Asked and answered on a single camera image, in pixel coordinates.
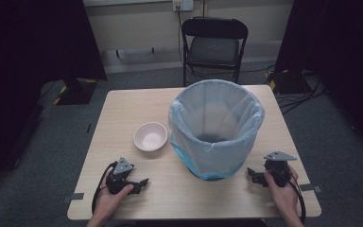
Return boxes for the right hand-held gripper black cable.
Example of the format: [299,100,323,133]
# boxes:
[287,174,307,225]

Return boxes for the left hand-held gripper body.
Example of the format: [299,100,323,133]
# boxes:
[105,156,140,195]

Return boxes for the black power cable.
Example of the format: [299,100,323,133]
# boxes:
[175,5,186,65]

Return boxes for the white bowl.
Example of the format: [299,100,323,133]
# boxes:
[133,121,169,152]

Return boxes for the person's right hand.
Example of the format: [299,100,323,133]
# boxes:
[263,165,301,220]

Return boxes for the blue trash bin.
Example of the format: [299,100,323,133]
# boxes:
[169,141,248,183]

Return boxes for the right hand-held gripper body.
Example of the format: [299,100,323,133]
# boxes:
[263,150,298,188]

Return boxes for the white wall outlet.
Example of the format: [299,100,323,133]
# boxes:
[172,0,195,13]

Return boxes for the black floor box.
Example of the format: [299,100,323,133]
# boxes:
[268,69,307,96]

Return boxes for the grey tape strip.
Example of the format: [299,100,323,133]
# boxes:
[62,192,85,203]
[299,183,323,194]

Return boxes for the hand-held gripper black cable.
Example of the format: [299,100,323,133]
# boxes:
[91,161,119,216]
[287,174,307,225]

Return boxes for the bin with blue liner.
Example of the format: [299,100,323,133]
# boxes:
[167,79,266,179]

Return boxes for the black floor cables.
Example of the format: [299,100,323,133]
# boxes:
[277,71,327,115]

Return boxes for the left hand-held gripper black cable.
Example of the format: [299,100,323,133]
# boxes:
[91,161,119,216]

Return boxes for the dark curtain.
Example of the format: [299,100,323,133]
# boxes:
[274,0,363,152]
[0,0,108,198]

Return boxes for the black folding chair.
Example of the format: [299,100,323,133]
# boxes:
[181,17,250,88]

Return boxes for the person's left hand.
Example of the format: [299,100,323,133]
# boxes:
[94,183,136,219]

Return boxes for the black stand base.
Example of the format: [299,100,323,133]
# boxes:
[54,78,98,106]

